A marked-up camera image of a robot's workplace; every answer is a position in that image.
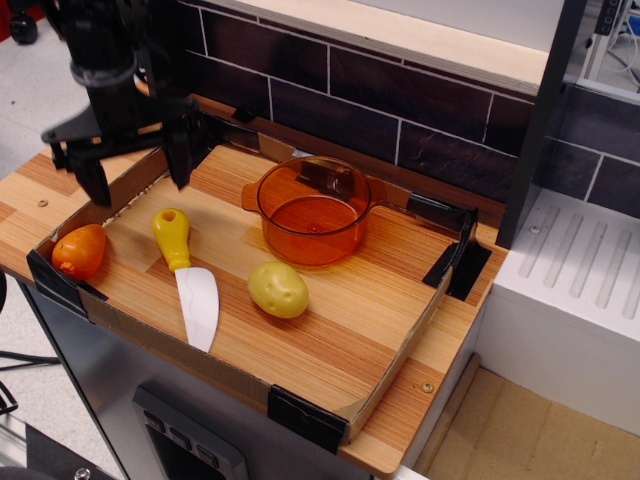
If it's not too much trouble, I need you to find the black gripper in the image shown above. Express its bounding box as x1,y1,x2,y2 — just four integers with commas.
42,47,200,207

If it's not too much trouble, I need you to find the yellow handled toy knife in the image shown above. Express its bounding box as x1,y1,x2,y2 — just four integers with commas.
152,208,220,353

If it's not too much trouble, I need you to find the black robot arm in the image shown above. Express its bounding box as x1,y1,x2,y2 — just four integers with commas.
41,1,199,206

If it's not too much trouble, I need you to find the cardboard fence with black tape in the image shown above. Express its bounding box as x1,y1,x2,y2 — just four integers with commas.
27,137,502,457

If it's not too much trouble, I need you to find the orange transparent plastic pot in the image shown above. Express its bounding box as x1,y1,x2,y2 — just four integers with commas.
241,156,386,267

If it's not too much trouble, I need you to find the orange toy carrot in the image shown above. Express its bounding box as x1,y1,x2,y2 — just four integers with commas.
52,224,107,280

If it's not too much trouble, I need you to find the black caster wheel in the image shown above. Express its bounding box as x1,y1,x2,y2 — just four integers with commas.
9,11,38,45

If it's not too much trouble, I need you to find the yellow toy potato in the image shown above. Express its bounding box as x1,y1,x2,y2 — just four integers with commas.
247,261,309,319

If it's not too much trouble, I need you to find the toy oven control panel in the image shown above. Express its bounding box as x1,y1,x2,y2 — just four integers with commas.
132,386,250,479

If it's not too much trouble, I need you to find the white toy sink drainboard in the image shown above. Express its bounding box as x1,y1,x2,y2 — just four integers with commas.
475,190,639,434

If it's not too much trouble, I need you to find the black vertical post right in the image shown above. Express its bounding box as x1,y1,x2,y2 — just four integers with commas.
496,1,587,249

